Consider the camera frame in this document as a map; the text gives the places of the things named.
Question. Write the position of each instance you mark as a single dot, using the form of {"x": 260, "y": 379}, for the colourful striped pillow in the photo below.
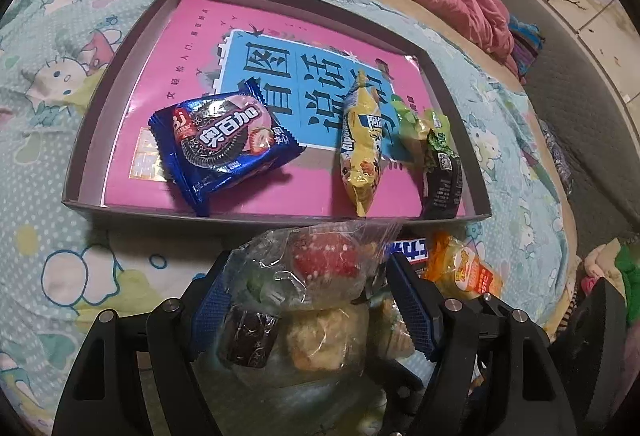
{"x": 525, "y": 41}

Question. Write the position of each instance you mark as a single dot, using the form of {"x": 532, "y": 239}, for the tree wall painting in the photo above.
{"x": 590, "y": 1}

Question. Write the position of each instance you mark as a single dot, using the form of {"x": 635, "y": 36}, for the orange rice cracker packet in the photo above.
{"x": 460, "y": 266}

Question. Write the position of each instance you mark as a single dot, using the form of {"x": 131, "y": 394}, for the green and black packet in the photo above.
{"x": 442, "y": 171}

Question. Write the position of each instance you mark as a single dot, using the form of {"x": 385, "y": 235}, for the pink book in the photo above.
{"x": 200, "y": 41}

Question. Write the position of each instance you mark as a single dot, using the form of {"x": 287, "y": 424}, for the light green snack packet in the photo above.
{"x": 407, "y": 131}

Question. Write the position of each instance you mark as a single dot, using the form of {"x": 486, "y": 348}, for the clear packet red-topped pastry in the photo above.
{"x": 320, "y": 261}

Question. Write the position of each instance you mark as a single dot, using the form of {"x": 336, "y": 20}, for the clear packet flaky pastry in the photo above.
{"x": 325, "y": 336}

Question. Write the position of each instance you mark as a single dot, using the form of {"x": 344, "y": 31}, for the cat print bed sheet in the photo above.
{"x": 40, "y": 166}

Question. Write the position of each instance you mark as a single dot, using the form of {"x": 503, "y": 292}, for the blue cookie packet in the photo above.
{"x": 225, "y": 146}

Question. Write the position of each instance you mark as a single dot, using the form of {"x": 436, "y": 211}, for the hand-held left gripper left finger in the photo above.
{"x": 212, "y": 291}

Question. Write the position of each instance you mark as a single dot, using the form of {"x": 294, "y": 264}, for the small clear pastry packet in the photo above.
{"x": 392, "y": 331}

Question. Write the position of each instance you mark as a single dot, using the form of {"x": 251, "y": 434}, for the purple patterned cloth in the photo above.
{"x": 557, "y": 156}

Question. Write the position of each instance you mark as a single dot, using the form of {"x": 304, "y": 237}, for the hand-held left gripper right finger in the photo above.
{"x": 412, "y": 306}

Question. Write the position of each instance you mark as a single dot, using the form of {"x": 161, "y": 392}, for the brown label pastry packet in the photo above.
{"x": 250, "y": 336}

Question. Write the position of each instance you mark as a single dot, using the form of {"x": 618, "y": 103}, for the small chocolate bar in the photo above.
{"x": 407, "y": 250}

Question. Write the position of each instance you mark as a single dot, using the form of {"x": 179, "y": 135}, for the dark shallow cardboard box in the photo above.
{"x": 100, "y": 151}

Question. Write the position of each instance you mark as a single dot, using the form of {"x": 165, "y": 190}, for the yellow candy packet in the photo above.
{"x": 365, "y": 141}

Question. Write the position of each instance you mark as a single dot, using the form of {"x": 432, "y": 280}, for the green and cream cloth pile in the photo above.
{"x": 612, "y": 261}

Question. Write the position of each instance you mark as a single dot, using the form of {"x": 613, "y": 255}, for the grey padded headboard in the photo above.
{"x": 575, "y": 91}

